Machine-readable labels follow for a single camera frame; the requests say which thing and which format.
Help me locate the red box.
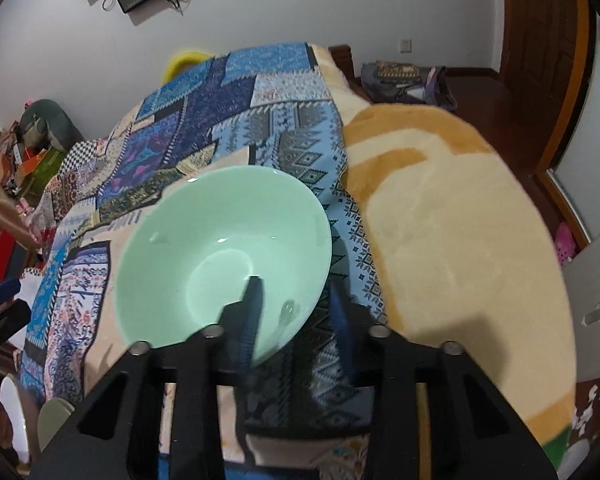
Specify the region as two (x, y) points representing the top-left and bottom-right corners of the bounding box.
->
(0, 230), (28, 284)

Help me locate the white wall socket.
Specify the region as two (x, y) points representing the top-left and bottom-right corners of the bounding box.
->
(400, 39), (412, 53)

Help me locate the white bowl with dark spots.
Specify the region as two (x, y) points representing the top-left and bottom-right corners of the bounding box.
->
(0, 376), (31, 465)

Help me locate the yellow fuzzy ring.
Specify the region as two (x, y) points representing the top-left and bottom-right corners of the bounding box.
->
(160, 49), (216, 85)

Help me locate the patterned bag on floor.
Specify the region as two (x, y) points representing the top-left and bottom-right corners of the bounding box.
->
(361, 61), (457, 112)

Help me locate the green cardboard box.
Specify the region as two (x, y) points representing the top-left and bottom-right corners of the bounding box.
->
(17, 148), (67, 205)

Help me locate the mint green bowl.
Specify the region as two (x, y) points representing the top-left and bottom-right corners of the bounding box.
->
(114, 166), (332, 364)

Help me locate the beige orange fleece blanket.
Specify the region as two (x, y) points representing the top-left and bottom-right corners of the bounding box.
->
(220, 44), (579, 466)

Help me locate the patchwork patterned bedspread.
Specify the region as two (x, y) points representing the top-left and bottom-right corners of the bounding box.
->
(18, 42), (385, 479)

